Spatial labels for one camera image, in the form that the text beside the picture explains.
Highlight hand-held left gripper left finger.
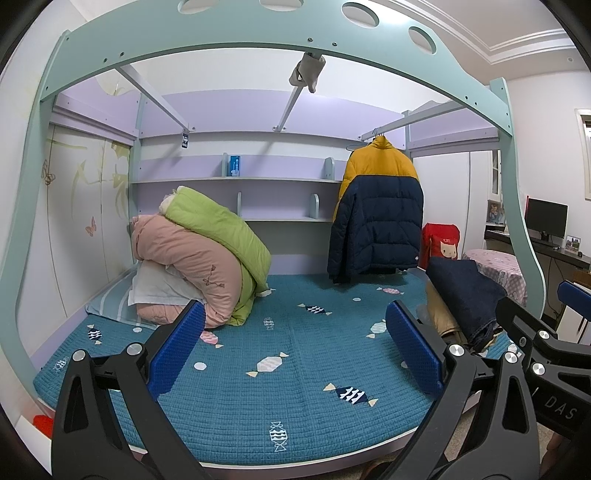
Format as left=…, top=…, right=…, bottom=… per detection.
left=51, top=300, right=218, bottom=480

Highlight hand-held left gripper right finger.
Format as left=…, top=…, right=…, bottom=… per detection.
left=381, top=300, right=541, bottom=480

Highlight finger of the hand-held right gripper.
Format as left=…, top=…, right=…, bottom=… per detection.
left=557, top=281, right=591, bottom=319
left=495, top=295, right=591, bottom=374

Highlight dark blue jeans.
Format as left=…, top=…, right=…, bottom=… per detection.
left=425, top=258, right=509, bottom=354

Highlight khaki pants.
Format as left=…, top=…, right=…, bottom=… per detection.
left=422, top=279, right=509, bottom=356

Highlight dark desk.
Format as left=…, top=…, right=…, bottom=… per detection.
left=484, top=228, right=591, bottom=271

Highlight pink checked tablecloth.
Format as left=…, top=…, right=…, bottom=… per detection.
left=462, top=249, right=528, bottom=308

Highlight white pillow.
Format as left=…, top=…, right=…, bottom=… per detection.
left=128, top=261, right=206, bottom=308

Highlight light blue striped pillow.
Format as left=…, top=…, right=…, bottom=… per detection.
left=84, top=272, right=160, bottom=330

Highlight black computer monitor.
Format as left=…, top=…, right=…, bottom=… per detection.
left=526, top=198, right=568, bottom=245

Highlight red cartoon bag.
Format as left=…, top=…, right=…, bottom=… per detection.
left=419, top=223, right=462, bottom=271

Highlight teal printed bed blanket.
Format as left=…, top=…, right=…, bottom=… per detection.
left=32, top=272, right=513, bottom=464

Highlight green quilt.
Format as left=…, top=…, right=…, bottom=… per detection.
left=159, top=186, right=273, bottom=326

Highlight navy and yellow puffer jacket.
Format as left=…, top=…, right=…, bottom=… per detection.
left=327, top=135, right=424, bottom=284

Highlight window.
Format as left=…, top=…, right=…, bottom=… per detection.
left=574, top=108, right=591, bottom=201

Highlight white wardrobe with plant print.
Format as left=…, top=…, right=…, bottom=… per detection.
left=14, top=122, right=139, bottom=361

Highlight plain white wardrobe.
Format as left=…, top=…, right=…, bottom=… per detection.
left=412, top=150, right=502, bottom=259

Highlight lilac wall shelves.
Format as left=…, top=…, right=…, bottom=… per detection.
left=129, top=154, right=345, bottom=224

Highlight grey cloth on rail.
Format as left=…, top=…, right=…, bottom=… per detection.
left=288, top=52, right=328, bottom=94

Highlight mint green bunk bed frame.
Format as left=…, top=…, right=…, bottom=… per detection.
left=0, top=0, right=548, bottom=416

